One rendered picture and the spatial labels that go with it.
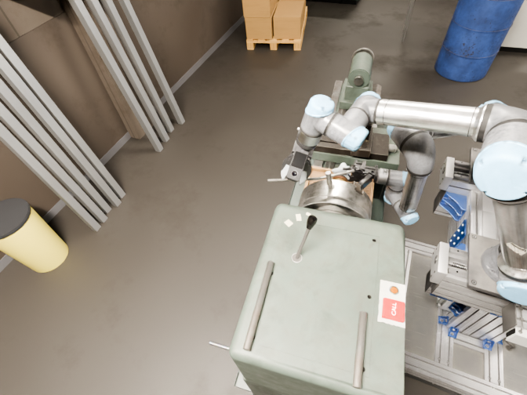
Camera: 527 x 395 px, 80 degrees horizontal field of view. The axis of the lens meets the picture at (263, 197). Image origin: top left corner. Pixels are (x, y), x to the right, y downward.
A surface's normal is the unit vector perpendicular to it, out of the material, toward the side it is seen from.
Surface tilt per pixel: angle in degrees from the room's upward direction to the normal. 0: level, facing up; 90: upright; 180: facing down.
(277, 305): 0
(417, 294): 0
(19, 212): 0
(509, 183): 83
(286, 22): 90
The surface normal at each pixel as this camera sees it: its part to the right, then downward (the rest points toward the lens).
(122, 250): -0.07, -0.62
